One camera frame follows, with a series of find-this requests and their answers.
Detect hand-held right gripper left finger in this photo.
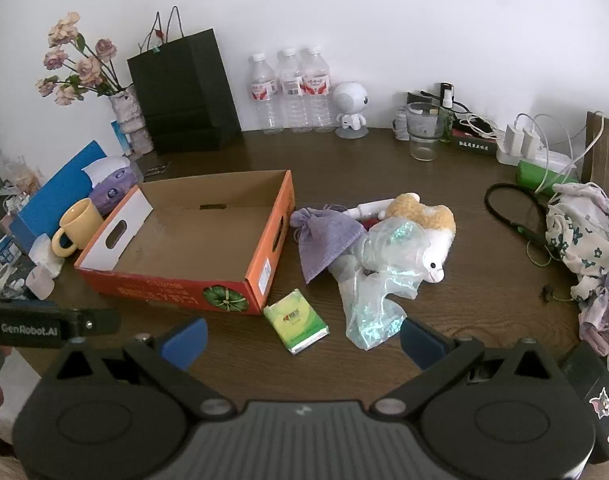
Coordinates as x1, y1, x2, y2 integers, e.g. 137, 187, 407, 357
57, 316, 235, 417

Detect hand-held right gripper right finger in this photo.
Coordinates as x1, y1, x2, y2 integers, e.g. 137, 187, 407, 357
372, 316, 555, 417

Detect light green mesh cloth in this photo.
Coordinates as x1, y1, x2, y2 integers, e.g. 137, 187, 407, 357
329, 217, 430, 352

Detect orange cardboard box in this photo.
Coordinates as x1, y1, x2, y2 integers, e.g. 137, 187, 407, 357
74, 170, 296, 317

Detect green tissue packet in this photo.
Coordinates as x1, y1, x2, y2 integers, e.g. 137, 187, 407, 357
263, 288, 330, 356

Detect cream plush lamb toy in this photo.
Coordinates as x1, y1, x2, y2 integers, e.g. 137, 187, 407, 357
379, 192, 457, 285

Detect purple drawstring pouch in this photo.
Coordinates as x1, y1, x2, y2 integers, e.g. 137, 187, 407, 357
289, 205, 366, 285

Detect brown wooden desktop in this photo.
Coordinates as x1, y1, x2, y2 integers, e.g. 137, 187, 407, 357
14, 127, 603, 401

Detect small blue white box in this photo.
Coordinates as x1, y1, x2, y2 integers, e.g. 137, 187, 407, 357
0, 237, 23, 267

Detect white crumpled packet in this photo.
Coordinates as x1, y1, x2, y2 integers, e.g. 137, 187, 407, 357
28, 235, 65, 278

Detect yellow mug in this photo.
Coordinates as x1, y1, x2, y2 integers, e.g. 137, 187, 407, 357
51, 198, 105, 259

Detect blue flat box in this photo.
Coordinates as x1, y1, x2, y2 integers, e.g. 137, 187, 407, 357
9, 140, 108, 251

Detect small white spray bottle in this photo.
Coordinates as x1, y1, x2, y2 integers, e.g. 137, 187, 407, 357
343, 199, 393, 220

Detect pale dried flower bunch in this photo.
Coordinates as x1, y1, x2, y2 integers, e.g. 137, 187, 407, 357
0, 152, 41, 198

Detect purple tissue pack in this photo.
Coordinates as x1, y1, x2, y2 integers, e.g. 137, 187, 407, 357
82, 156, 138, 213

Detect black case cartoon sticker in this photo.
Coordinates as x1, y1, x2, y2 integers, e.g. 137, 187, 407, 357
559, 342, 609, 466

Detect floral cloth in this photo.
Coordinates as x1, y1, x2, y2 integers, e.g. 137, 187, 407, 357
545, 182, 609, 356

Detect green plastic object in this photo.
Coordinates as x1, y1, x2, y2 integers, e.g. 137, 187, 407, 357
516, 160, 580, 196

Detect black box white label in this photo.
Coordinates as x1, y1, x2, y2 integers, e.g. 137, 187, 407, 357
452, 127, 505, 157

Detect clear glass cup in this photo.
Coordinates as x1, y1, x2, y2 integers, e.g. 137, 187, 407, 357
406, 102, 444, 162

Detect blue white tube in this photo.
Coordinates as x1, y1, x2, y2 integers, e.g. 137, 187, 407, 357
110, 120, 132, 156

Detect small white jar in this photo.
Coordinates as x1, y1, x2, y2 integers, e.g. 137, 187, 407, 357
393, 107, 410, 142

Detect white charger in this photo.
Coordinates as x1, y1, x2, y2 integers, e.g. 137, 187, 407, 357
505, 124, 524, 157
522, 127, 541, 158

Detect white power strip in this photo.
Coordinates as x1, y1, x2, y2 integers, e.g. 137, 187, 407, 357
495, 147, 573, 173

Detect pale textured vase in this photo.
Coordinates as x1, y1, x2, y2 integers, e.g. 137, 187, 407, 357
108, 85, 155, 156

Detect black paper bag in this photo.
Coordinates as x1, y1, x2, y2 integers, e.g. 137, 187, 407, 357
127, 6, 242, 155

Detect white robot figurine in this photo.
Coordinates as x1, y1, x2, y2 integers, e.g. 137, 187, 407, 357
332, 81, 370, 139

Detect clear water bottle red label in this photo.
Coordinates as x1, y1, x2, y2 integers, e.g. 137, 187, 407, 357
276, 48, 311, 134
248, 53, 280, 136
300, 46, 335, 134

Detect brown paper bag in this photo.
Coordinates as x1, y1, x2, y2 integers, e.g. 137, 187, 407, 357
582, 111, 609, 201

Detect dried pink flowers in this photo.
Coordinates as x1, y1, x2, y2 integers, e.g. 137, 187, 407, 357
35, 11, 130, 107

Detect white coiled cable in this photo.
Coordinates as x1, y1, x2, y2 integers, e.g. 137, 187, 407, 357
457, 114, 506, 139

